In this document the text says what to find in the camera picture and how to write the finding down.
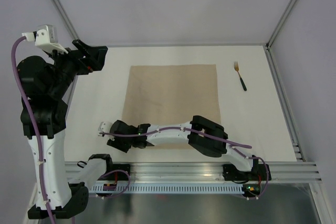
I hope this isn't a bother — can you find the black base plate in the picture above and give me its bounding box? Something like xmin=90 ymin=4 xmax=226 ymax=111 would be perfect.
xmin=103 ymin=164 xmax=131 ymax=182
xmin=222 ymin=164 xmax=271 ymax=183

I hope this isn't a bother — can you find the beige cloth napkin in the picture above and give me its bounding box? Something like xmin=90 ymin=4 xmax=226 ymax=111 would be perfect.
xmin=121 ymin=64 xmax=223 ymax=150

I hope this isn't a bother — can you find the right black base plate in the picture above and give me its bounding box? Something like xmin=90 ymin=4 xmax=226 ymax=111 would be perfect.
xmin=222 ymin=164 xmax=271 ymax=183

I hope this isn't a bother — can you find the aluminium frame post left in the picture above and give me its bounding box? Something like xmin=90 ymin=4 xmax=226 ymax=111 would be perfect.
xmin=50 ymin=0 xmax=79 ymax=40

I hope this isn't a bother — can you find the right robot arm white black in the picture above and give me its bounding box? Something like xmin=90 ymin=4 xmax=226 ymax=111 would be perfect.
xmin=98 ymin=115 xmax=271 ymax=184

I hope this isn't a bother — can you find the white slotted cable duct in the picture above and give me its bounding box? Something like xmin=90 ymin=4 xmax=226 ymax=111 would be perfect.
xmin=89 ymin=183 xmax=243 ymax=195

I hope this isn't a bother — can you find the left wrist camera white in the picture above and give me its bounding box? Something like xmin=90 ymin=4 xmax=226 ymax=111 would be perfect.
xmin=22 ymin=24 xmax=68 ymax=54

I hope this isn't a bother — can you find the aluminium frame back bar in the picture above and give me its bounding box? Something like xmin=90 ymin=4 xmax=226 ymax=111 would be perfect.
xmin=103 ymin=42 xmax=268 ymax=48

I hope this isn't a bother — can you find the gold fork green handle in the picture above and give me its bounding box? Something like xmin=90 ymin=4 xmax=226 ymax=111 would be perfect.
xmin=234 ymin=61 xmax=247 ymax=91

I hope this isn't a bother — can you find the aluminium frame right rail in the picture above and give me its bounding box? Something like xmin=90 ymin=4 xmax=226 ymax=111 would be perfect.
xmin=264 ymin=45 xmax=306 ymax=162

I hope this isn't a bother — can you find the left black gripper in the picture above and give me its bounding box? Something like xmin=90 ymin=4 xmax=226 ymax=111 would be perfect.
xmin=44 ymin=39 xmax=107 ymax=98

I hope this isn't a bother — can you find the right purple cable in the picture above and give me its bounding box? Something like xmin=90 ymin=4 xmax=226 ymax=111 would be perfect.
xmin=101 ymin=126 xmax=270 ymax=200

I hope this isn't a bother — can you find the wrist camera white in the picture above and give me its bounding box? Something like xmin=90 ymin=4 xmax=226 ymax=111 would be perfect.
xmin=22 ymin=24 xmax=68 ymax=54
xmin=98 ymin=121 xmax=112 ymax=137

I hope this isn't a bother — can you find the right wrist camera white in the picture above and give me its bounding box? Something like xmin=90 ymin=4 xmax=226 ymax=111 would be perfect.
xmin=98 ymin=121 xmax=112 ymax=137

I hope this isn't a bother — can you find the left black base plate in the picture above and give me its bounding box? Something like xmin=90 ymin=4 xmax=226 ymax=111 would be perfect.
xmin=103 ymin=164 xmax=131 ymax=182

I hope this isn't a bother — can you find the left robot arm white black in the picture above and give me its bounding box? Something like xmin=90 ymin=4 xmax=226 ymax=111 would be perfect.
xmin=11 ymin=40 xmax=130 ymax=223

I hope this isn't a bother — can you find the aluminium mounting rail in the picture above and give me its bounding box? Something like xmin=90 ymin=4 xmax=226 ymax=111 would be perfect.
xmin=34 ymin=161 xmax=322 ymax=183

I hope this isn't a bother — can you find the aluminium frame post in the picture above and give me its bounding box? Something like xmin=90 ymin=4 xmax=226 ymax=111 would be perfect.
xmin=265 ymin=0 xmax=299 ymax=50
xmin=50 ymin=0 xmax=79 ymax=40

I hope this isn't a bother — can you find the aluminium frame post right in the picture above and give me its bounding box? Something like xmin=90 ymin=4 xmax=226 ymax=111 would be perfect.
xmin=265 ymin=0 xmax=299 ymax=50

